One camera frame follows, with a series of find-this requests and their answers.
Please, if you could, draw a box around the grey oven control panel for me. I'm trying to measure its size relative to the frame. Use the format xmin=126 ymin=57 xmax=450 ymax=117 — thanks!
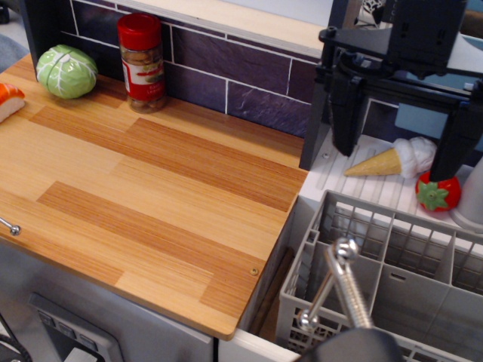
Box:
xmin=29 ymin=293 xmax=124 ymax=361

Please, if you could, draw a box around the red toy tomato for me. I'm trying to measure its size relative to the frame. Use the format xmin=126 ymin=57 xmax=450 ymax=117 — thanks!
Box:
xmin=415 ymin=171 xmax=462 ymax=212

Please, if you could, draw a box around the green toy cabbage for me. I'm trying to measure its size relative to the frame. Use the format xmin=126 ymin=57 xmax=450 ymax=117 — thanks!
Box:
xmin=35 ymin=44 xmax=98 ymax=100

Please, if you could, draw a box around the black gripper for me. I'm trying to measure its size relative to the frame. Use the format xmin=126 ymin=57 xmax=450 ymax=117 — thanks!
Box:
xmin=315 ymin=25 xmax=482 ymax=182

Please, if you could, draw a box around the salmon sushi toy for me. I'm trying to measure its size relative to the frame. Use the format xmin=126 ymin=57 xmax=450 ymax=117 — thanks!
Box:
xmin=0 ymin=83 xmax=25 ymax=122

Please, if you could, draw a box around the grey plastic drying rack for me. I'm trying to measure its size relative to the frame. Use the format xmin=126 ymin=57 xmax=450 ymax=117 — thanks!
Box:
xmin=275 ymin=192 xmax=482 ymax=361

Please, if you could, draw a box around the red lid spice jar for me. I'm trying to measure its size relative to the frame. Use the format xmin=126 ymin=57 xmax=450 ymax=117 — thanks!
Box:
xmin=117 ymin=13 xmax=166 ymax=113

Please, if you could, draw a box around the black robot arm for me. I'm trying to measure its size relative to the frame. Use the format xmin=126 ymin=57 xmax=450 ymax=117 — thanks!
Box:
xmin=315 ymin=1 xmax=482 ymax=181

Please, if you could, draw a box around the small chrome knob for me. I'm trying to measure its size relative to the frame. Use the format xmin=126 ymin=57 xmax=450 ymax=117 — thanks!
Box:
xmin=0 ymin=218 xmax=22 ymax=236

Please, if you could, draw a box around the grey faucet base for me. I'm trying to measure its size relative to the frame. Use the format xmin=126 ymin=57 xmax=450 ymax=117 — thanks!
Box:
xmin=450 ymin=159 xmax=482 ymax=234

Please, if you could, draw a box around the toy ice cream cone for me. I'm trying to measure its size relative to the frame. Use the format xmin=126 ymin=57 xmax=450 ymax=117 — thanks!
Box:
xmin=344 ymin=137 xmax=437 ymax=179

